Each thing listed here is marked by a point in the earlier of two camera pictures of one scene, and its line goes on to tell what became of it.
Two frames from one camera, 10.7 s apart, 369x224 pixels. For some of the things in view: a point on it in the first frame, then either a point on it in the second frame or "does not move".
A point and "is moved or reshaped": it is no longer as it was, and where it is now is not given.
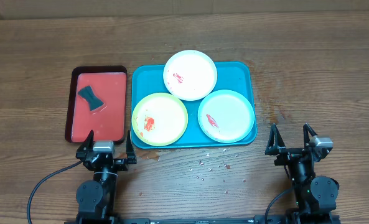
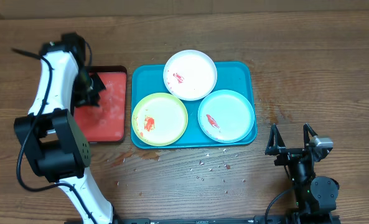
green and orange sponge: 88,94 is moved or reshaped
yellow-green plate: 159,119 does not move
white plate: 190,75 does not move
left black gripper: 122,164 -> 83,101
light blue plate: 226,116 does not move
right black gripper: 275,146 does not move
